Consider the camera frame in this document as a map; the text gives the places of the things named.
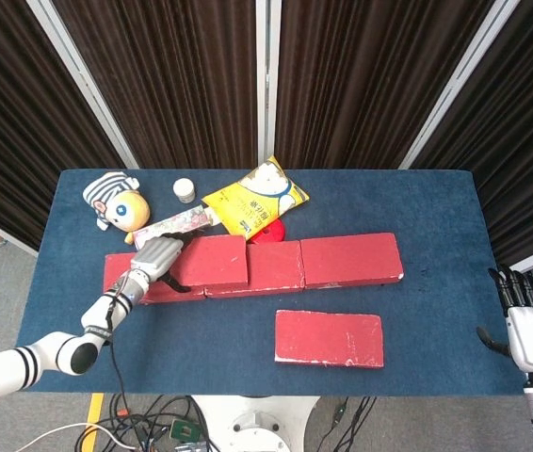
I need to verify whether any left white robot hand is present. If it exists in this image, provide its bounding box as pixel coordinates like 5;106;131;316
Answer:
128;230;206;294

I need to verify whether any red brick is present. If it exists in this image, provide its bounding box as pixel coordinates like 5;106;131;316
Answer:
170;234;250;288
274;309;385;370
204;239;306;299
299;232;405;290
103;252;206;306

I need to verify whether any pink floral box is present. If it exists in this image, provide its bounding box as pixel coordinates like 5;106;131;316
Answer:
133;204;215;252

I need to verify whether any plush toy with striped hat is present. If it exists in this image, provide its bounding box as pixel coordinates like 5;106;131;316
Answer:
82;171;152;245

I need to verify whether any small white jar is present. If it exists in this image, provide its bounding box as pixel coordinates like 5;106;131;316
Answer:
172;178;197;204

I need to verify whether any blue table cloth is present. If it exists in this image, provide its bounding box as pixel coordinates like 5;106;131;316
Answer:
15;168;527;396

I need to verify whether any yellow snack bag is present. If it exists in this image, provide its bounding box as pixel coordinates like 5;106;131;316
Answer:
201;155;311;246

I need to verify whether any red round disc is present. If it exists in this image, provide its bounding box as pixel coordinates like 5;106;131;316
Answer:
250;218;286;246

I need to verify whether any yellow floor tape strip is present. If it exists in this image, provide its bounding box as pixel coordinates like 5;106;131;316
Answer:
80;393;105;452

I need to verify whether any brown fabric partition panel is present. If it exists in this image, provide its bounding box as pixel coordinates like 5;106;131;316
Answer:
40;0;270;170
0;0;139;258
397;0;533;280
256;0;522;170

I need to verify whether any green circuit board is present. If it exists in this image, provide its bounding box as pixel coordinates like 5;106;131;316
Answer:
170;417;202;444

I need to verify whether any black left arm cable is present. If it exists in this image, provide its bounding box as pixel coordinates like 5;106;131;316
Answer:
104;282;131;415

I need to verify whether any black floor cable tangle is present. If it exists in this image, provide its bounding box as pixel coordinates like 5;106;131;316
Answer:
75;393;223;452

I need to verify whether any white floor cable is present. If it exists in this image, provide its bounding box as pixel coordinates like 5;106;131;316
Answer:
25;421;141;452

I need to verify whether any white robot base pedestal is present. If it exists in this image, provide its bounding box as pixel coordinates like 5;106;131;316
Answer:
189;395;320;452

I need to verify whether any black cable with green plug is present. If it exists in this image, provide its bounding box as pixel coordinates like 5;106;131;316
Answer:
315;395;379;452

